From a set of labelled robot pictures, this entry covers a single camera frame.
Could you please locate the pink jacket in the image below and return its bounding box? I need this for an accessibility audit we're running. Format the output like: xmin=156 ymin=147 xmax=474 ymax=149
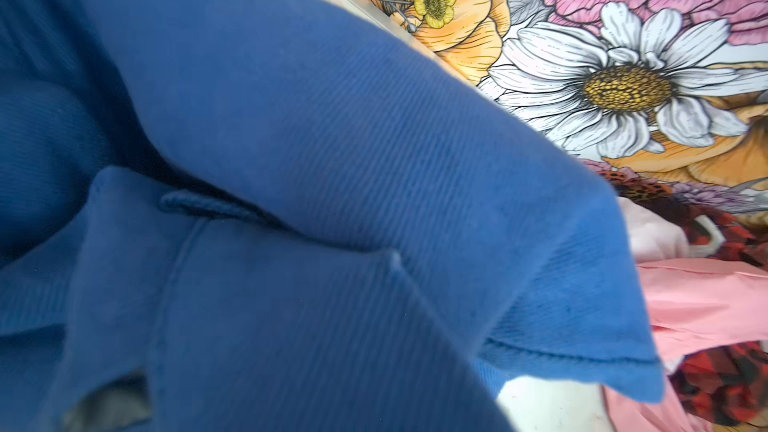
xmin=603 ymin=198 xmax=767 ymax=431

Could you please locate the blue polo shirt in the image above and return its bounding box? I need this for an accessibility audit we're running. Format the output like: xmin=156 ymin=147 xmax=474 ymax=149
xmin=1 ymin=0 xmax=664 ymax=431

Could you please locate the red black plaid cloth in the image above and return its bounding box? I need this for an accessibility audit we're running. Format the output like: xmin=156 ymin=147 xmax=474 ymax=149
xmin=589 ymin=161 xmax=767 ymax=431

